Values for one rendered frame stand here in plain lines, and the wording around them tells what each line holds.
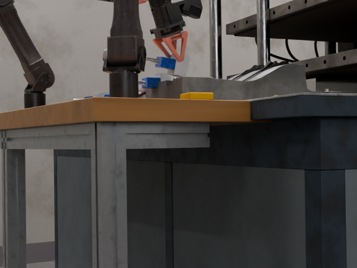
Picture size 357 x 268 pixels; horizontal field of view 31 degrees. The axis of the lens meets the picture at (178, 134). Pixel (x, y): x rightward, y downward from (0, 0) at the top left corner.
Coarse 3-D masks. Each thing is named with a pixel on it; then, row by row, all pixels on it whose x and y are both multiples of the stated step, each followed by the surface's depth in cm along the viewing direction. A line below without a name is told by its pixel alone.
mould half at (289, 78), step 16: (288, 64) 179; (176, 80) 169; (192, 80) 167; (208, 80) 168; (224, 80) 170; (240, 80) 187; (256, 80) 174; (272, 80) 176; (288, 80) 178; (304, 80) 181; (160, 96) 179; (176, 96) 169; (224, 96) 170; (240, 96) 172; (256, 96) 174
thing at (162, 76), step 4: (156, 76) 184; (160, 76) 181; (164, 76) 181; (168, 76) 182; (172, 76) 182; (144, 80) 181; (148, 80) 180; (152, 80) 180; (156, 80) 181; (160, 80) 181; (164, 80) 181; (172, 80) 182; (140, 84) 181; (144, 84) 181; (148, 84) 180; (152, 84) 180; (156, 84) 181; (148, 88) 184; (152, 88) 184
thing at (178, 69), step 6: (150, 60) 170; (156, 60) 171; (162, 60) 170; (168, 60) 170; (174, 60) 171; (186, 60) 172; (156, 66) 172; (162, 66) 170; (168, 66) 171; (174, 66) 171; (180, 66) 171; (186, 66) 172; (168, 72) 174; (174, 72) 171; (180, 72) 172; (186, 72) 172
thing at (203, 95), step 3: (186, 93) 151; (189, 93) 150; (192, 93) 149; (195, 93) 150; (198, 93) 150; (201, 93) 150; (204, 93) 151; (207, 93) 151; (210, 93) 151; (180, 96) 154; (183, 96) 153; (186, 96) 151; (189, 96) 150; (192, 96) 149; (195, 96) 150; (198, 96) 150; (201, 96) 150; (204, 96) 151; (207, 96) 151; (210, 96) 151; (213, 96) 152
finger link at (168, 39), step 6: (156, 36) 171; (162, 36) 168; (168, 36) 167; (174, 36) 167; (180, 36) 169; (186, 36) 169; (168, 42) 167; (174, 48) 169; (174, 54) 170; (180, 60) 171
